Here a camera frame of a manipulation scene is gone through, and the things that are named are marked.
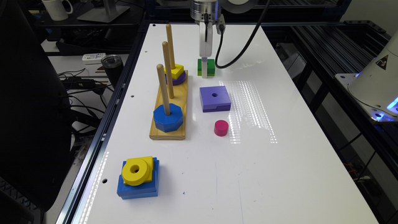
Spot black power adapter cables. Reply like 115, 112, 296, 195
57, 68, 114, 138

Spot grey monitor stand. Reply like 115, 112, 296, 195
77, 0, 130, 23

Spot pink cylinder block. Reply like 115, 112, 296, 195
214, 120, 229, 136

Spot black office chair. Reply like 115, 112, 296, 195
1, 1, 72, 212

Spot front wooden peg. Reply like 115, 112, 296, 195
156, 64, 171, 116

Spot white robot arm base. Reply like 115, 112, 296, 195
335, 34, 397, 122

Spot black tumbler cup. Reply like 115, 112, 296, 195
101, 55, 124, 88

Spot purple square block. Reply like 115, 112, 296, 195
200, 86, 231, 113

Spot blue octagon block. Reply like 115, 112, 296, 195
154, 103, 183, 133

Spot blue stepped square block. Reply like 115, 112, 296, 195
117, 157, 159, 200

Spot yellow ring block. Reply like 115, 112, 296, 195
122, 156, 154, 186

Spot small yellow square block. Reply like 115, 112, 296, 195
170, 64, 184, 80

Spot purple round disc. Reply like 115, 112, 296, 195
172, 72, 187, 86

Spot wooden peg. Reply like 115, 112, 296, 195
162, 41, 174, 99
165, 24, 175, 70
156, 64, 171, 116

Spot rear wooden peg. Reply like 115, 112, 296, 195
165, 24, 175, 70

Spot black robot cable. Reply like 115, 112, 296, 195
214, 0, 271, 70

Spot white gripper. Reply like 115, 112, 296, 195
199, 19, 225, 78

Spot white mug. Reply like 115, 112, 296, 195
42, 0, 73, 21

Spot white remote control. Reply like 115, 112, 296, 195
82, 53, 106, 65

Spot wooden peg base board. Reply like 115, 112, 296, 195
149, 70, 189, 141

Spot green square block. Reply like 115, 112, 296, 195
197, 58, 216, 76

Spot silver robot wrist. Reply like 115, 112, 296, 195
190, 0, 221, 22

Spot middle wooden peg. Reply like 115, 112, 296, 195
162, 41, 174, 99

